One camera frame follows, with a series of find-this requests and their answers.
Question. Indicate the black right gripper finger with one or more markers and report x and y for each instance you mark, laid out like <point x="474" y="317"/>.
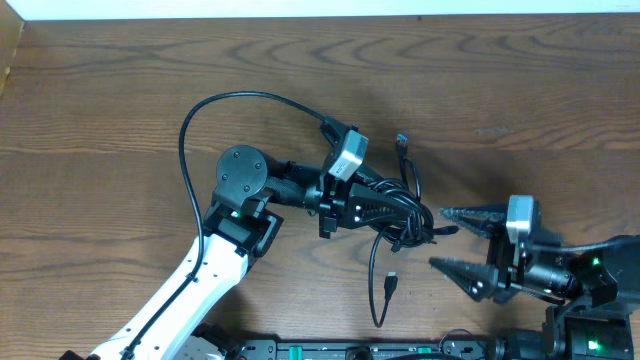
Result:
<point x="478" y="281"/>
<point x="487" y="221"/>

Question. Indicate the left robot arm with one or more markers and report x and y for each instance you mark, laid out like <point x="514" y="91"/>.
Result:
<point x="237" y="230"/>

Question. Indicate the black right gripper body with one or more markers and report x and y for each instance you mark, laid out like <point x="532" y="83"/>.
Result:
<point x="507" y="261"/>

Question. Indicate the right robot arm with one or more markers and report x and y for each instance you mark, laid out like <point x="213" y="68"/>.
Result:
<point x="592" y="290"/>

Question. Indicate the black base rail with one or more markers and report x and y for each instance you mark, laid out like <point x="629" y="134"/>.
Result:
<point x="336" y="350"/>

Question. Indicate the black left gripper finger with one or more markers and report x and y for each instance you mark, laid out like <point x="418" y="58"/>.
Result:
<point x="367" y="177"/>
<point x="368" y="207"/>

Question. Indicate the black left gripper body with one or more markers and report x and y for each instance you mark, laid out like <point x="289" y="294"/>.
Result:
<point x="327" y="206"/>

